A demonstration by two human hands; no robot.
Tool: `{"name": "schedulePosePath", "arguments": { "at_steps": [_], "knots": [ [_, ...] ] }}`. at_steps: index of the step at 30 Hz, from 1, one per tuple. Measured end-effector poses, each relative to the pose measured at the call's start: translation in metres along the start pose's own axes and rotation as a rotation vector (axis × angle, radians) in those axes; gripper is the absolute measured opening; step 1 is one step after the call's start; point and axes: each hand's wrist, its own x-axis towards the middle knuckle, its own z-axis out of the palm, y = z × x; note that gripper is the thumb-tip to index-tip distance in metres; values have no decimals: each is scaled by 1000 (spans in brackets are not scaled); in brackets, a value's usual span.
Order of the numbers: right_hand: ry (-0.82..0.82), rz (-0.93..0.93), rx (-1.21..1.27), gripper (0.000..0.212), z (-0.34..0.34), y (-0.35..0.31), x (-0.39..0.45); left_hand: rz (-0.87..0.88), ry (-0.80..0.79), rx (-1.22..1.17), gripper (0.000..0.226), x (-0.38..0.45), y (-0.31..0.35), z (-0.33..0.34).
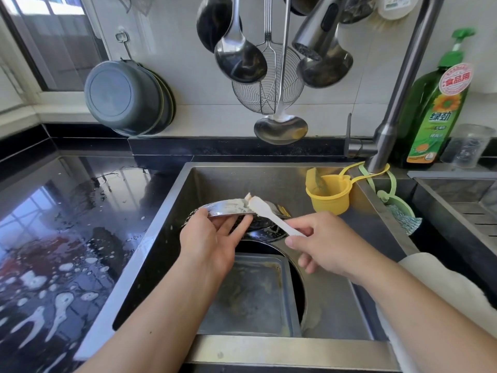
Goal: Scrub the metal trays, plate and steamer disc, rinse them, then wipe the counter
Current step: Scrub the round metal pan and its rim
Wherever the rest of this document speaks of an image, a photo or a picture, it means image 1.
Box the dark green hanging basin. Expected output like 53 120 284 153
153 68 177 134

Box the person's right hand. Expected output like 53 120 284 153
284 212 385 280

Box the yellow hanging sink cup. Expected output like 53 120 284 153
304 163 389 216

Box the green dish soap bottle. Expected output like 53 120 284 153
396 27 476 168

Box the wire mesh skimmer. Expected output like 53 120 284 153
231 0 305 115

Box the steel soup ladle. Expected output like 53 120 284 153
214 0 268 84

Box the grey hanging basin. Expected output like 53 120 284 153
84 60 166 137

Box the stainless steel sink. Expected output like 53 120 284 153
74 161 422 371

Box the person's right forearm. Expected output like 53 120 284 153
361 252 497 373

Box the white dish rag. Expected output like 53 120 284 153
376 252 497 373

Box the yellow-handled steel ladle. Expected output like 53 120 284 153
254 0 309 146

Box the white dish brush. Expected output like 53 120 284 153
376 0 422 21

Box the green hanging sponge holder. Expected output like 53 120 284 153
359 165 423 236

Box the steel gooseneck faucet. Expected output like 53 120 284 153
291 0 447 174

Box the round steel pan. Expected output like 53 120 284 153
244 238 309 331

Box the person's left hand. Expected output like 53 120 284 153
179 206 255 283

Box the orange-handled brass ladle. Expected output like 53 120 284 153
283 0 323 17

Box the hanging steel ladles and skimmer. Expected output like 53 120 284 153
196 0 243 53

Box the person's left forearm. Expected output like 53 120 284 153
76 264 226 373

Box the white cleaning brush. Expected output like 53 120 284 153
245 194 308 238

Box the white hanging cloth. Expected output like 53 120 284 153
112 0 156 16

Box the clear plastic cup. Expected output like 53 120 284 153
440 123 495 169

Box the round steel basin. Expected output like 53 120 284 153
184 196 293 244

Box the rectangular steel tray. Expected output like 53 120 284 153
198 254 302 338

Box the steel wall hook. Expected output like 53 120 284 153
115 31 134 63

